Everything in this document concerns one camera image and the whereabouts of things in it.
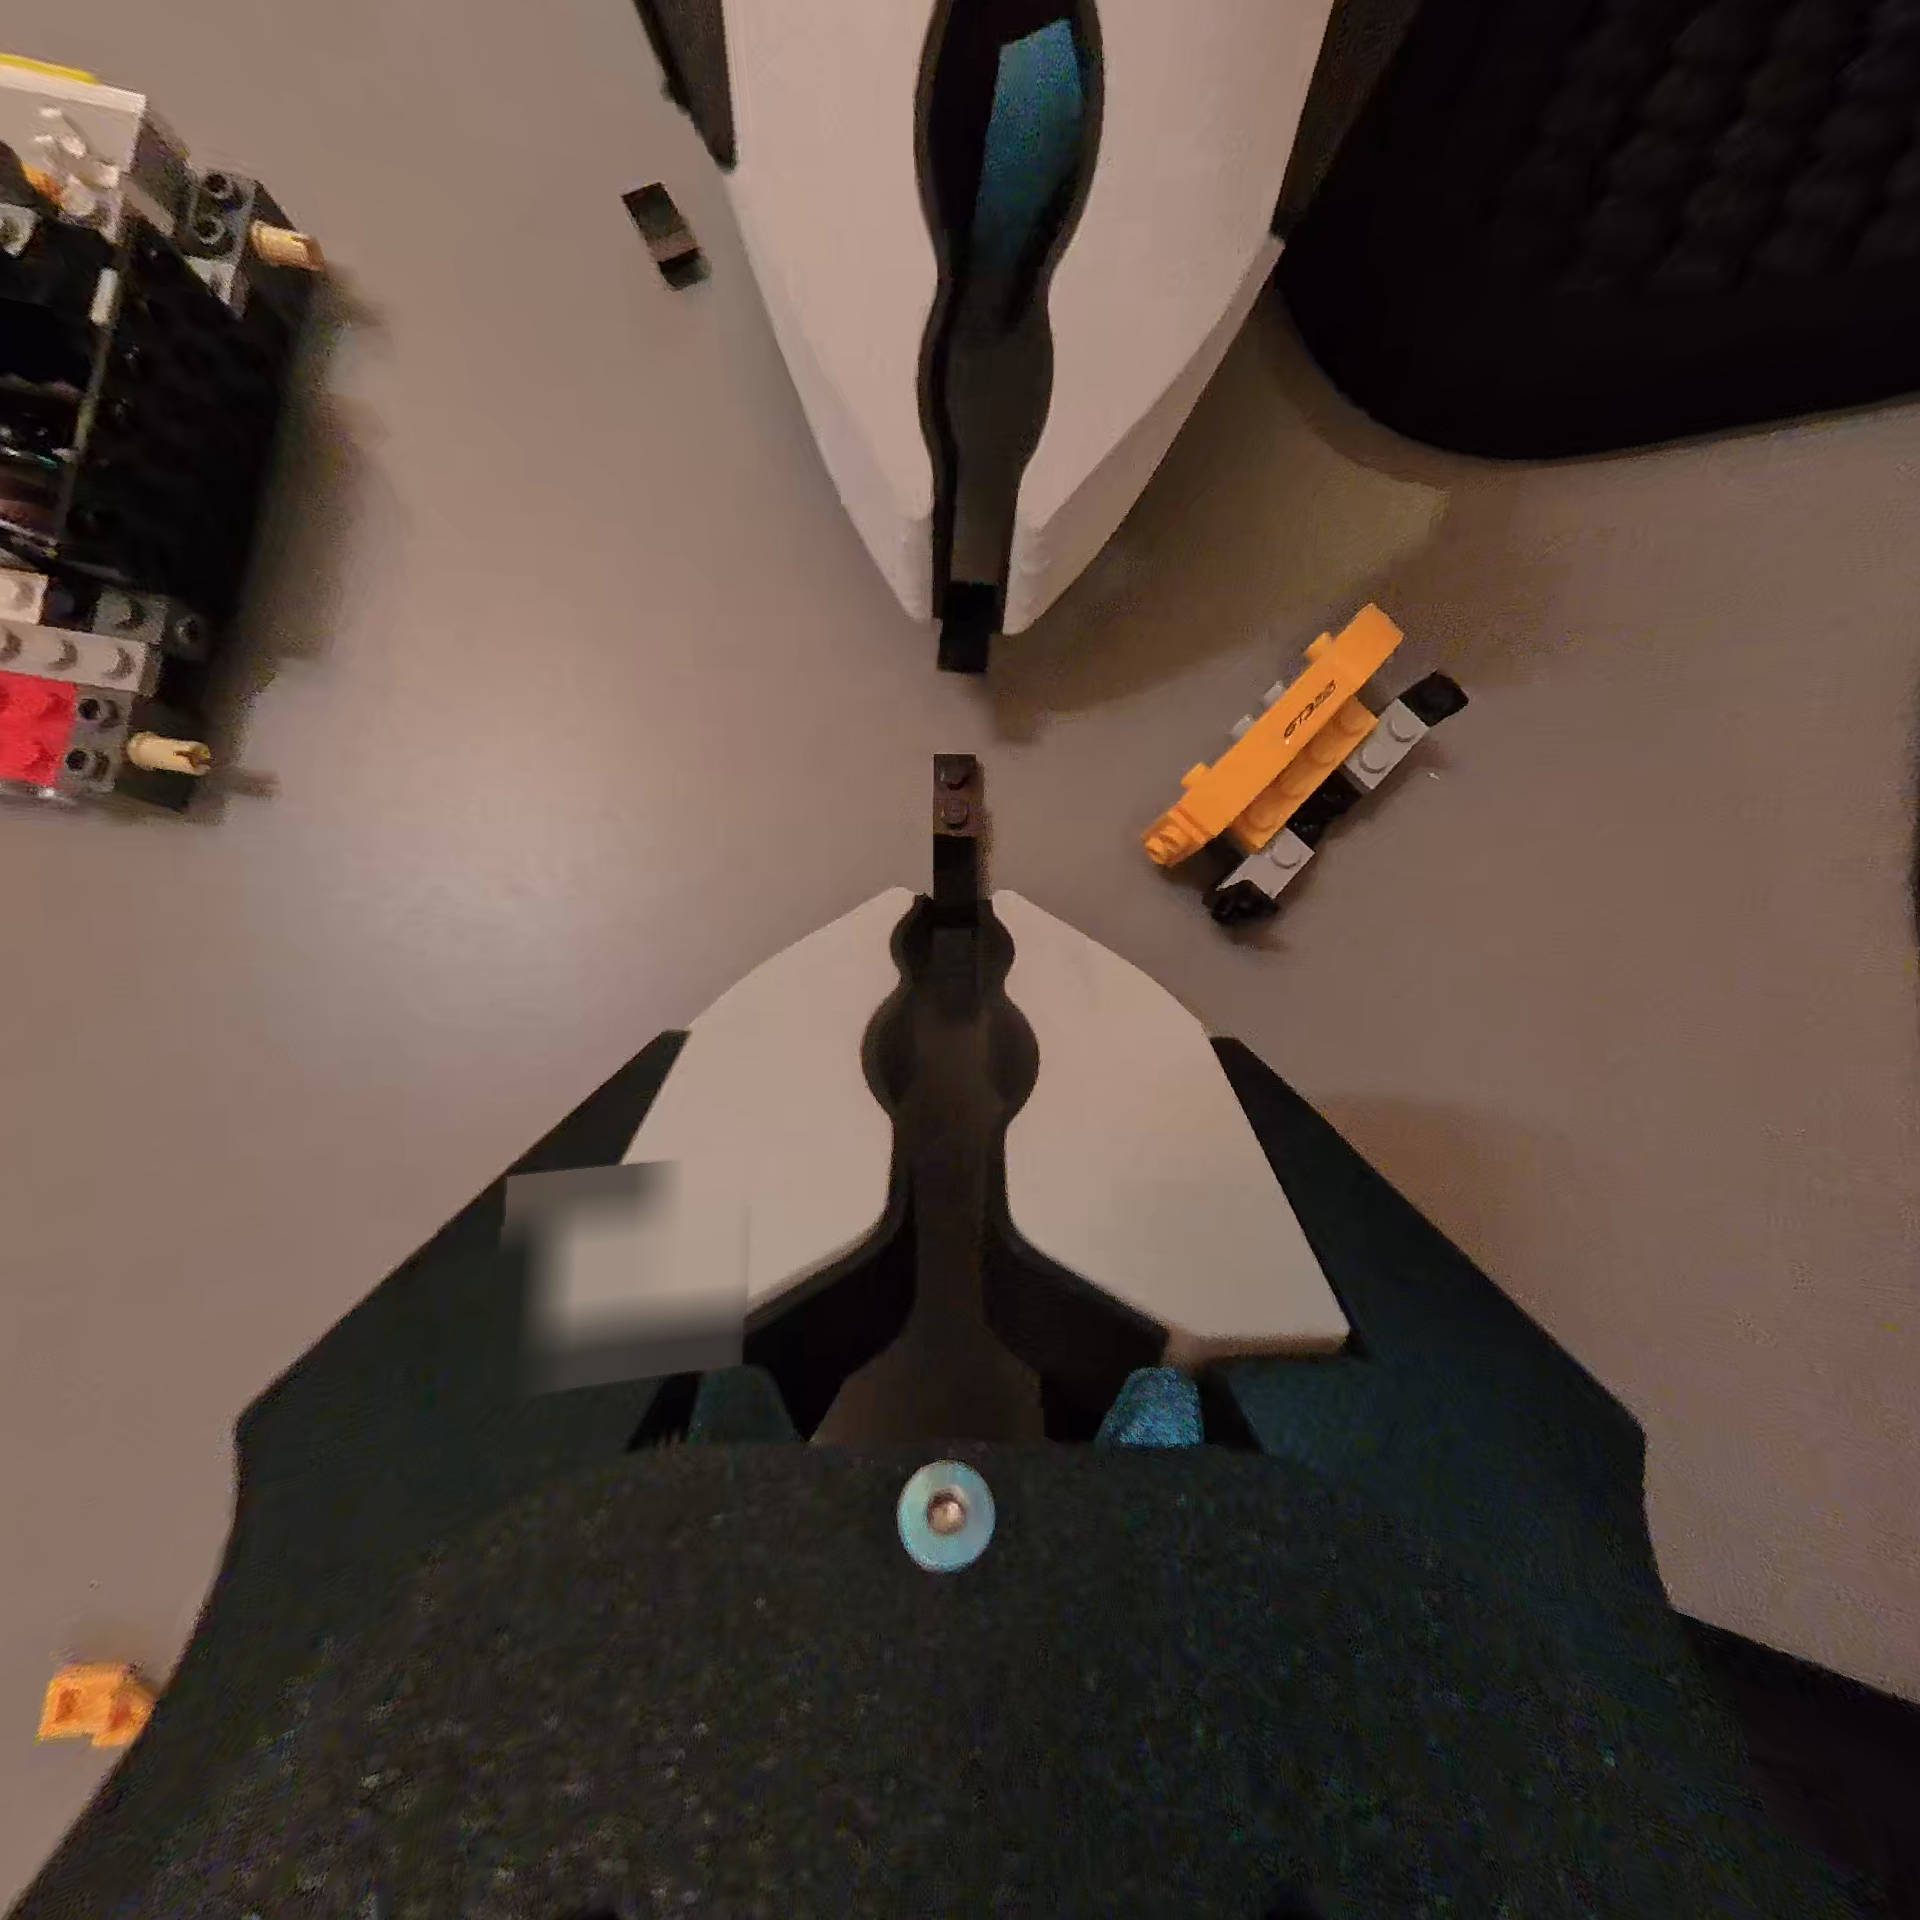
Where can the small black tile brick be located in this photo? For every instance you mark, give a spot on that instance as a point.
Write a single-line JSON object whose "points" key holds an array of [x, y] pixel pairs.
{"points": [[662, 231]]}

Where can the black toy car chassis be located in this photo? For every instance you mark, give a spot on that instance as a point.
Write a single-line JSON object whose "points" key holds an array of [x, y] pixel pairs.
{"points": [[152, 451]]}

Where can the long black brick plate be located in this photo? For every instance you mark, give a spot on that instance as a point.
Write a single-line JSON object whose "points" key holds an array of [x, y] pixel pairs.
{"points": [[957, 826]]}

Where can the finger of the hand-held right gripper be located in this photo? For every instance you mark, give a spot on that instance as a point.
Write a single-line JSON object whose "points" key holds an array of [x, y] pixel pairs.
{"points": [[1187, 223], [824, 223]]}

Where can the small orange bracket brick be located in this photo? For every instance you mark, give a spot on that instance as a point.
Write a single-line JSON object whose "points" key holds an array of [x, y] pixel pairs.
{"points": [[95, 1706]]}

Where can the orange grey black brick assembly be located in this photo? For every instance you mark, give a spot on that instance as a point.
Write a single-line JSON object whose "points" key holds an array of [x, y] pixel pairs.
{"points": [[1277, 768]]}

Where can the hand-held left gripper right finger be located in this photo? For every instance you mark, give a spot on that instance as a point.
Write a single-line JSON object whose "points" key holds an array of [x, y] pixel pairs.
{"points": [[1157, 1157]]}

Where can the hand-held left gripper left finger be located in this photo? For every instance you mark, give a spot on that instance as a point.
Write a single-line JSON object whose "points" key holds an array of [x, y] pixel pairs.
{"points": [[779, 1080]]}

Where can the grey desk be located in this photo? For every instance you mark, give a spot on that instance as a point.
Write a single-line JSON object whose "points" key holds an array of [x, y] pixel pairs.
{"points": [[525, 901]]}

